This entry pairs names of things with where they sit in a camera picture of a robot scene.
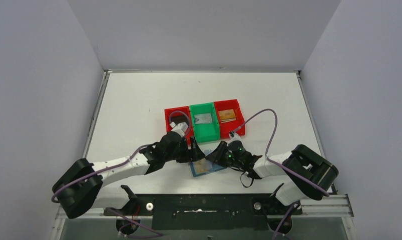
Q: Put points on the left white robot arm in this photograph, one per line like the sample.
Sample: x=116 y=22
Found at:
x=78 y=188

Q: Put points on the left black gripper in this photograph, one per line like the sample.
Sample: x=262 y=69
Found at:
x=188 y=153

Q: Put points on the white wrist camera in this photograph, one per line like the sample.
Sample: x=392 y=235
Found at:
x=234 y=136
x=181 y=128

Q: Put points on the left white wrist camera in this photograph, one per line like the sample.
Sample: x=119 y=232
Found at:
x=181 y=128

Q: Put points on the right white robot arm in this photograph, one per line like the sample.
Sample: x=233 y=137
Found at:
x=311 y=175

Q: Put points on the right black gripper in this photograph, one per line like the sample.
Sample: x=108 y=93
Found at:
x=223 y=153

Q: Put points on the teal card holder wallet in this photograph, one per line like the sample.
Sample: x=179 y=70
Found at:
x=214 y=168

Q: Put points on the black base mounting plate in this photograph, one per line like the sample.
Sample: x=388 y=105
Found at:
x=256 y=211

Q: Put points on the red plastic bin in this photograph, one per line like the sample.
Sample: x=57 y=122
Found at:
x=225 y=128
x=182 y=110

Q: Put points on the gold credit card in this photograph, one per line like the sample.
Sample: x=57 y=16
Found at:
x=227 y=115
x=201 y=166

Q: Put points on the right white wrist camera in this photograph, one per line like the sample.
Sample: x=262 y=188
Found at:
x=234 y=136

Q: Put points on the green plastic bin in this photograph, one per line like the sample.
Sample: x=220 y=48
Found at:
x=205 y=132

